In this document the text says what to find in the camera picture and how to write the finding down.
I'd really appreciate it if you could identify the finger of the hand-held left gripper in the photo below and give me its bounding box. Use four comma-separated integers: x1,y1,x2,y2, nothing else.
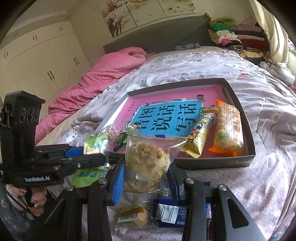
55,153,110,173
35,144,84,160

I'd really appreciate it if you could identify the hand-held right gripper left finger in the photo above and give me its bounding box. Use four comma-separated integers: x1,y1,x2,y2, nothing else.
29,160,125,241

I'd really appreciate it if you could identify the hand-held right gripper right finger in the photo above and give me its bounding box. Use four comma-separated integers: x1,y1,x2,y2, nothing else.
166,166,266,241

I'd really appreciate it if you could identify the light green snack packet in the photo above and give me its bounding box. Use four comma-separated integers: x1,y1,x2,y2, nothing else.
70,166,109,189

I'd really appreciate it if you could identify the gold and green snack packet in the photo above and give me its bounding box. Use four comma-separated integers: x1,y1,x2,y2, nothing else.
83,133,109,156

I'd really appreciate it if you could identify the blue snack packet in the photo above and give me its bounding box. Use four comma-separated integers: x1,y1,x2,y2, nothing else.
153,181,212,229

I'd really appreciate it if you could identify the clear reddish snack packet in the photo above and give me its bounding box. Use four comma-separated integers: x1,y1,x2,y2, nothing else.
102,124,126,149

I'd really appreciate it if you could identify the small cake packet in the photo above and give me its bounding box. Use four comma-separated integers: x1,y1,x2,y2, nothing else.
114,202,155,233

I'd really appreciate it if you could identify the dark green pea packet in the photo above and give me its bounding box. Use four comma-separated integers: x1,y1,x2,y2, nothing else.
113,125,130,152

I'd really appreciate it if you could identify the clear bag of floss cake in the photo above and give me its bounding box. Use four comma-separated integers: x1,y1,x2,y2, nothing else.
125,124,188,195

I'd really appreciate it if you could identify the yellow cartoon snack packet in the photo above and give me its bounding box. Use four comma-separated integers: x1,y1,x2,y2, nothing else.
180,105,219,159

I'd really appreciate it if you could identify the orange snack packet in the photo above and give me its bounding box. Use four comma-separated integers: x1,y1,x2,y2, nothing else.
208,99,244,157

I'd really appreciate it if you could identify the shallow box with pink bottom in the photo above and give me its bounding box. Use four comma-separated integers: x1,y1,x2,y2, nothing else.
94,77,256,171

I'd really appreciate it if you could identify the person's left forearm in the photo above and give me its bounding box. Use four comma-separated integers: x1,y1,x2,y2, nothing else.
0,183,37,241

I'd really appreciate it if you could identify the person's left hand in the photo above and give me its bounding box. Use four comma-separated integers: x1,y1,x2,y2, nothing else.
6,184,47,217

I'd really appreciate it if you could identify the pink quilt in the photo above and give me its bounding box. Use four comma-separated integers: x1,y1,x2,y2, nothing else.
35,46,155,143

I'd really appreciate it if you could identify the cream wardrobe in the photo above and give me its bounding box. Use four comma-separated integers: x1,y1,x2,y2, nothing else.
0,20,92,109

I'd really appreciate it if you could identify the floral mauve duvet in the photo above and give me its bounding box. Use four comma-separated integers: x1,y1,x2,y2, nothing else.
35,45,296,241

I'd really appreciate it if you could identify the dark patterned cloth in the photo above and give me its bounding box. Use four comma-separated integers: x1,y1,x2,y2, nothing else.
173,42,201,51

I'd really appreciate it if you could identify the dark grey headboard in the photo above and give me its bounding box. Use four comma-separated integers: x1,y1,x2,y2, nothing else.
103,14,211,55

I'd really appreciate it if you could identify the white crumpled cloth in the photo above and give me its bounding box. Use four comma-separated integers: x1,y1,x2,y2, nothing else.
259,60,295,84

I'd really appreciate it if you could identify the pile of folded clothes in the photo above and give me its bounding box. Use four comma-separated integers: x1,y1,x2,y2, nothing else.
208,16,271,65

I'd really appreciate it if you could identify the cream curtain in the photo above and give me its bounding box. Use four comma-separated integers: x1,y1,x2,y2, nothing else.
248,0,293,70

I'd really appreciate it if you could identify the tree landscape wall painting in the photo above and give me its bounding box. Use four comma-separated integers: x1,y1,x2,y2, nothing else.
100,0,137,39
124,0,167,27
158,0,197,18

